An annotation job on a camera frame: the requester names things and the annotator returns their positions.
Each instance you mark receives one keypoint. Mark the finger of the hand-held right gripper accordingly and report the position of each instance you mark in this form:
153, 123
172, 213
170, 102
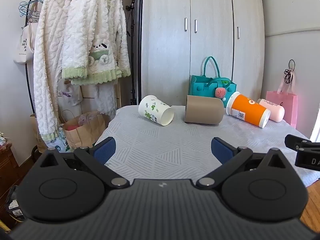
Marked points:
292, 140

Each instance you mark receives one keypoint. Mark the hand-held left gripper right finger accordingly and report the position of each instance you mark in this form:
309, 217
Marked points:
221, 150

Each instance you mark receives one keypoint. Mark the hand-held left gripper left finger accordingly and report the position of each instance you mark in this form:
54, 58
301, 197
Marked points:
105, 150

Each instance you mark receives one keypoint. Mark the pink cup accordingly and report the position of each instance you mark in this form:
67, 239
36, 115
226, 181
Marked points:
275, 111

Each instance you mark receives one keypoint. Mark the brown cup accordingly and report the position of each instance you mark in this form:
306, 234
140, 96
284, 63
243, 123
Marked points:
203, 110

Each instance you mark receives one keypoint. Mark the orange cup with white lid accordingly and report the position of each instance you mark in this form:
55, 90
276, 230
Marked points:
247, 111

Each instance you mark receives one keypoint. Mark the white cup with leaf print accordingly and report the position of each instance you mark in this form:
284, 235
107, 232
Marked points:
153, 109

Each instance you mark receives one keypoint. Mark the brown paper bag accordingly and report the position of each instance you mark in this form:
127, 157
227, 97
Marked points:
82, 133

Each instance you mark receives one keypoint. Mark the pink paper gift bag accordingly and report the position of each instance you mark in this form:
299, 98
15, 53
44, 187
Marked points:
287, 106

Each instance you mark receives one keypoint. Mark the green and white plastic bag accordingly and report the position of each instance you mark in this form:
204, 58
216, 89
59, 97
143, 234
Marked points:
58, 142

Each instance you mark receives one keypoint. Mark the strawberry plush charm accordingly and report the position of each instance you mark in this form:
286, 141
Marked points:
221, 93

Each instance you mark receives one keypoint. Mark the white patterned tablecloth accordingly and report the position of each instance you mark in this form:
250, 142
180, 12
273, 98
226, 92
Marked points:
162, 142

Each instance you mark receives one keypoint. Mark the small white printed bag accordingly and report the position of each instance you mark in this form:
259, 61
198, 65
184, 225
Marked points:
71, 95

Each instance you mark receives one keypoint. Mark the teal felt handbag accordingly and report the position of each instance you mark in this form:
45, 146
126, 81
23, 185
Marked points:
200, 88

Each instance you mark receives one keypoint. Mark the dark wooden cabinet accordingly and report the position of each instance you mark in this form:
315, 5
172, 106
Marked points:
10, 170

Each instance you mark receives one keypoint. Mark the black pole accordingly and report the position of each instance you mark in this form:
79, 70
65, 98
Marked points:
139, 55

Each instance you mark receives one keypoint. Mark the black bag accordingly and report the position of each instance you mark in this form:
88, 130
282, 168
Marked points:
15, 205

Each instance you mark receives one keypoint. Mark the black metal clothes rack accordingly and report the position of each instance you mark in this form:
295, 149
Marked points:
26, 80

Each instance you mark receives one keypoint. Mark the white fluffy robe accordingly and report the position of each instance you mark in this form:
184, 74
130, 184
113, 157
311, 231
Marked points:
47, 55

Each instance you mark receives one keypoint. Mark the white fleece jacket green trim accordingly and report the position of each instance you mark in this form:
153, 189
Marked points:
100, 30

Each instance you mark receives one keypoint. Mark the grey wooden wardrobe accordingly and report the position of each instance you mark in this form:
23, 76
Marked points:
212, 30

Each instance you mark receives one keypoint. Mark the cream canvas tote bag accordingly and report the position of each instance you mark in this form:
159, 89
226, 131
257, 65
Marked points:
23, 47

